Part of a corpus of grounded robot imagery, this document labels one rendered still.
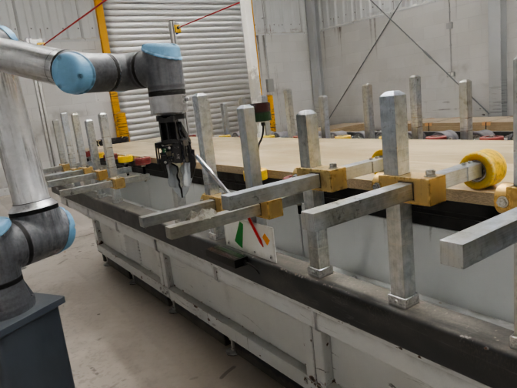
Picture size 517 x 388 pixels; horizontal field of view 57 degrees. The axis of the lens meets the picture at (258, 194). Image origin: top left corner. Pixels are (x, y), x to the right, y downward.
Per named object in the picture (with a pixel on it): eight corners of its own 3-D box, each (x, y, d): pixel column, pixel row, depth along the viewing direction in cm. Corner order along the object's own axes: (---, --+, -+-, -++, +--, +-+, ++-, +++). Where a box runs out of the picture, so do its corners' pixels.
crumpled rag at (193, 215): (193, 223, 116) (191, 214, 116) (181, 219, 122) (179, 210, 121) (224, 215, 121) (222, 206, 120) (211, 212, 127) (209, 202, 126)
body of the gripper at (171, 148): (156, 167, 115) (149, 117, 113) (165, 162, 124) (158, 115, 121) (187, 165, 115) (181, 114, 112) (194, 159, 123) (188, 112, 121)
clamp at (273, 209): (268, 219, 127) (267, 202, 126) (241, 213, 138) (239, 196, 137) (285, 215, 130) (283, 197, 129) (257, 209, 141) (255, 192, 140)
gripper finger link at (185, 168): (178, 201, 119) (173, 165, 117) (183, 196, 124) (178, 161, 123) (191, 200, 118) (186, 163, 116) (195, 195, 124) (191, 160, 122)
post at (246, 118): (262, 274, 137) (242, 105, 127) (255, 271, 140) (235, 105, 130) (272, 270, 139) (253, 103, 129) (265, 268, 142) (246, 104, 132)
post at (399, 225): (406, 332, 97) (393, 91, 87) (392, 326, 99) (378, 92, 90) (417, 326, 98) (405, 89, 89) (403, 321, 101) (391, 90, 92)
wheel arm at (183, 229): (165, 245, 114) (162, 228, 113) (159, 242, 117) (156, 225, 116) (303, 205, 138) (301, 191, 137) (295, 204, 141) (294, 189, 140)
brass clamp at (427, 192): (428, 208, 84) (427, 179, 83) (369, 199, 95) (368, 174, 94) (448, 200, 88) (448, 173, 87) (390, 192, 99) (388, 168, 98)
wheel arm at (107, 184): (62, 199, 219) (60, 189, 218) (60, 198, 222) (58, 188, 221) (151, 181, 243) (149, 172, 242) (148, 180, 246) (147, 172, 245)
